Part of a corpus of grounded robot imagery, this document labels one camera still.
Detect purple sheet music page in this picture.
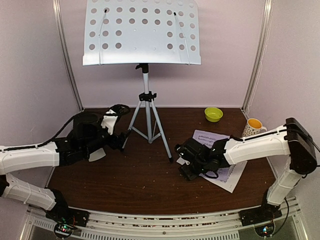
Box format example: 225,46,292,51
191,129,237,185

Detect white sheet music page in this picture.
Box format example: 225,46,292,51
199,134,248,194

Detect light blue music stand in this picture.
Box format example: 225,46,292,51
81,0,203,164

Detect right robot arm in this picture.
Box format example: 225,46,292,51
174,117,319,221

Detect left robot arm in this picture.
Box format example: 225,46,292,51
0,104,130,222

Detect grey metronome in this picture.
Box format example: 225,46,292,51
88,148,106,162

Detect yellow-green bowl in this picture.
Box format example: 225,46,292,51
204,107,224,123

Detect patterned white mug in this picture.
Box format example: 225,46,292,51
241,118,267,137

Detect aluminium front rail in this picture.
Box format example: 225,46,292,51
21,196,310,240

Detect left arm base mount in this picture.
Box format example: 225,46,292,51
45,208,90,227

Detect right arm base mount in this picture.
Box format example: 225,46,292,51
239,207,283,227

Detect left aluminium corner post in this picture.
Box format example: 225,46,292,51
52,0,84,111

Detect aluminium corner post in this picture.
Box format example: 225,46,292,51
52,0,84,111
241,0,274,116

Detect right aluminium corner post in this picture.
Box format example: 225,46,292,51
241,0,274,116

